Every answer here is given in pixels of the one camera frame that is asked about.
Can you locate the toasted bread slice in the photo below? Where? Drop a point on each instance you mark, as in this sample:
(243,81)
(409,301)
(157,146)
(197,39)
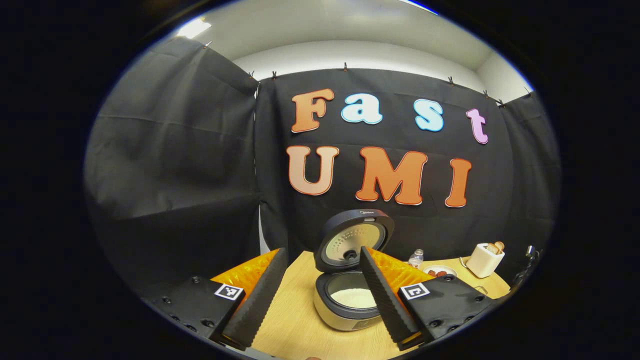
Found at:
(500,246)
(492,248)

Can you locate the white toaster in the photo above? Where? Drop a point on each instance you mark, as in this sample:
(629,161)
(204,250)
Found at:
(482,265)

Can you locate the clear plastic drink bottle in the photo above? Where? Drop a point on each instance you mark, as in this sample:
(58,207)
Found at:
(416,259)

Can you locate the ceiling light panel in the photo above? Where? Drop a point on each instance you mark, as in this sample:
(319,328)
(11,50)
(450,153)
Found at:
(194,28)
(420,5)

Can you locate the white rice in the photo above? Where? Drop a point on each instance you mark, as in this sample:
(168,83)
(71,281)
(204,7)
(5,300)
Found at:
(352,298)

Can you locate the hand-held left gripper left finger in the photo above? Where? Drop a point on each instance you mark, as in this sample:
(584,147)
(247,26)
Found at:
(260,300)

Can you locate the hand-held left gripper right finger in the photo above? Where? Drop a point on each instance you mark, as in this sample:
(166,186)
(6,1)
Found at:
(387,300)

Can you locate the black backdrop cloth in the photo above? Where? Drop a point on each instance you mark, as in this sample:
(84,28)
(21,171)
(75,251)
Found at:
(175,160)

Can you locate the dark grey rice cooker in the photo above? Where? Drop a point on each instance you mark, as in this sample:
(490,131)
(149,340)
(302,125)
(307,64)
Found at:
(350,235)

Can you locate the white round plate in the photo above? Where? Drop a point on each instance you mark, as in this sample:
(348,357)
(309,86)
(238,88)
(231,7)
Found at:
(450,270)

